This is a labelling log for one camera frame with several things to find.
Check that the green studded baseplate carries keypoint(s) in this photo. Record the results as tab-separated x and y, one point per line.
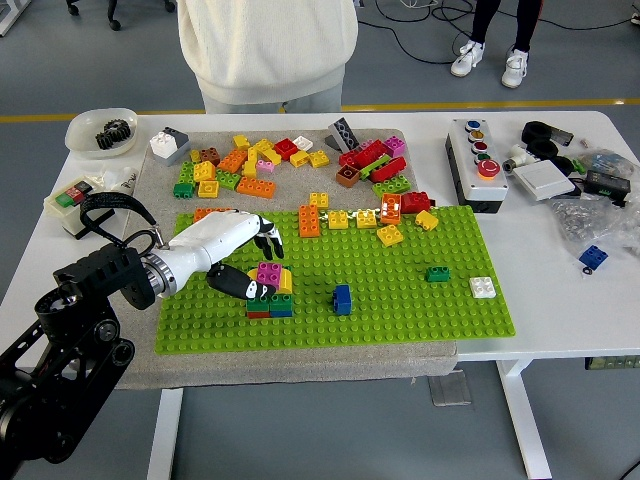
400	310

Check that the yellow square toy brick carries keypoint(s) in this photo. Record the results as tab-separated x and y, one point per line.
209	189
426	221
338	220
204	171
390	235
366	219
319	200
319	158

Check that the white push-button control box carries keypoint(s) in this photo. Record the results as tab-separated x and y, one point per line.
477	165

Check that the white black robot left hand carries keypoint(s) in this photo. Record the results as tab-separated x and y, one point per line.
210	240

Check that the white small toy brick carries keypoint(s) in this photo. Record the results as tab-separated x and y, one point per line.
303	142

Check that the black tape roll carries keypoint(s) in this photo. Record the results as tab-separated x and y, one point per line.
534	148
530	132
567	165

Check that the grey white house brick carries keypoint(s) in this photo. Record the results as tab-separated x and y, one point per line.
169	146

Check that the dark green toy brick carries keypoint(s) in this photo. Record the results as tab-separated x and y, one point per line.
282	302
259	306
437	275

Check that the small yellow toy brick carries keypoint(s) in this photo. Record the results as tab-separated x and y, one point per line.
195	155

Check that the yellow long toy brick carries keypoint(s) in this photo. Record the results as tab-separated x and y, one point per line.
261	147

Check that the small green clip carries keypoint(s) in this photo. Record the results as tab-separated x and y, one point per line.
579	164

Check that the black gears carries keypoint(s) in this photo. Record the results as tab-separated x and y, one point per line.
114	134

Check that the white plastic tube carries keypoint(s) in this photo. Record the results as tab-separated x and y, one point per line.
124	182

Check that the red flat toy brick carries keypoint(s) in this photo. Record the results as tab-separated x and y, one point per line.
258	315

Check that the beige red-green switch box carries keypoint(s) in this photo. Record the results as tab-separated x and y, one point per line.
60	200

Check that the blue flat toy brick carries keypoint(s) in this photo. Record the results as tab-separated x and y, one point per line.
281	314

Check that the lime green long toy brick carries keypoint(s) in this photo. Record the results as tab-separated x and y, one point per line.
392	186

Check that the small green toy brick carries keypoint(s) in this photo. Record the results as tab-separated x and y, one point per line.
183	190

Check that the grey metal piece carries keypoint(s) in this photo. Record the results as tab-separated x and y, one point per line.
564	136

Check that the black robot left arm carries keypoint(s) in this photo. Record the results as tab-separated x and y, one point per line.
100	275

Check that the magenta square toy brick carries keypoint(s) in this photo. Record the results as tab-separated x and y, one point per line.
270	274
395	145

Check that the white pipe connector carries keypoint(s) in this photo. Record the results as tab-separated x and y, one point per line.
517	158

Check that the black power adapter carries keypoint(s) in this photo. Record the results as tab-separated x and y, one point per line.
607	183

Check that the white desk frame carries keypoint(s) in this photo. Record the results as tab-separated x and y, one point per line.
7	20

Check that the black office chair base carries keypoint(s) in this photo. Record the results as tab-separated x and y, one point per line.
116	23

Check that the yellow arched toy brick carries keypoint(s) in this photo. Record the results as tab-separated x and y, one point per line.
286	282

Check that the brown square toy brick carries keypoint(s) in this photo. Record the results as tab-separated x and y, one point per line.
210	156
348	176

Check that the clear bag of screws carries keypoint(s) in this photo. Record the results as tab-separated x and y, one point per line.
590	222

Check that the green flat toy plate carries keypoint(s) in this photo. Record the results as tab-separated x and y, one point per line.
375	167

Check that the grey-brown mat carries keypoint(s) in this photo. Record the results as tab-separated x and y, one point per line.
300	370

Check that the clear bag of parts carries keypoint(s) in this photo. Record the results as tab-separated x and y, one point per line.
610	161

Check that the orange long toy brick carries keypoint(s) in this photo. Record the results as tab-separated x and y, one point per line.
256	187
202	212
309	221

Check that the white table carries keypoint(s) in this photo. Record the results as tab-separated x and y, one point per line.
550	300

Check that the blue tall toy brick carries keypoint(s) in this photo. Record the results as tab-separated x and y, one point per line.
342	300

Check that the white square toy brick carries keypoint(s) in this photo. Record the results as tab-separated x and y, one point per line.
482	288

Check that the white plastic bowl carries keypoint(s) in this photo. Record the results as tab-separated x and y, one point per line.
85	130

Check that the white table leg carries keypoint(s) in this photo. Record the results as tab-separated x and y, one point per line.
525	425
165	435

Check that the grey floor plate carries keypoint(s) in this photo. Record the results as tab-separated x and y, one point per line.
450	390

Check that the red square toy brick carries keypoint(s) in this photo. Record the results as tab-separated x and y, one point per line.
286	148

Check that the person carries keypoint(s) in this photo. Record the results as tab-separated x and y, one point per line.
527	25
270	45

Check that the white switch plate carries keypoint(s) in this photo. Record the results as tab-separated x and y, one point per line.
544	181

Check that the red long toy brick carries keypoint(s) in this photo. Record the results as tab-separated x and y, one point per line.
370	151
392	170

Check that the desk height control panel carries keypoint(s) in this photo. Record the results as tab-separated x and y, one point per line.
612	362

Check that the pink toy brick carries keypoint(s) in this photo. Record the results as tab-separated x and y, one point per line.
265	166

